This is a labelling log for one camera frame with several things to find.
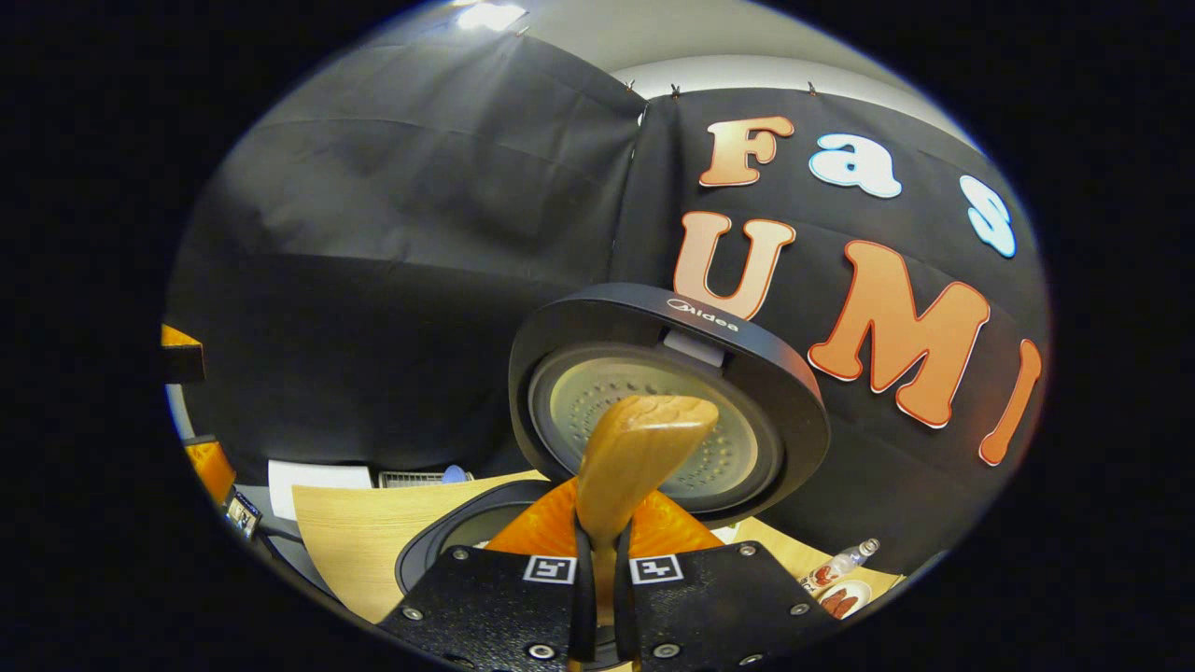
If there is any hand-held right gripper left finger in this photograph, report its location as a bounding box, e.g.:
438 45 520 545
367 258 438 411
376 476 598 672

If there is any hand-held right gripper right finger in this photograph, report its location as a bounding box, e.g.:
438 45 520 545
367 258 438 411
612 485 846 672

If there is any black rice cooker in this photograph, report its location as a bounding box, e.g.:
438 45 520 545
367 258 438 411
395 283 832 598

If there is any white box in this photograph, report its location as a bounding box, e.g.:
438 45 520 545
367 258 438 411
268 460 374 521

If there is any clear drink bottle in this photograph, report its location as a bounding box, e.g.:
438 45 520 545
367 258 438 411
801 539 880 591

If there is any white round plate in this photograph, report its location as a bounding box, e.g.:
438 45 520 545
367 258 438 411
820 579 874 620

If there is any black backdrop cloth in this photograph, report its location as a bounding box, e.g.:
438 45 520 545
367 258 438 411
166 33 1054 575

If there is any ceiling light panel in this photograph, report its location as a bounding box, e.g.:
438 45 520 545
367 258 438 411
457 3 528 31

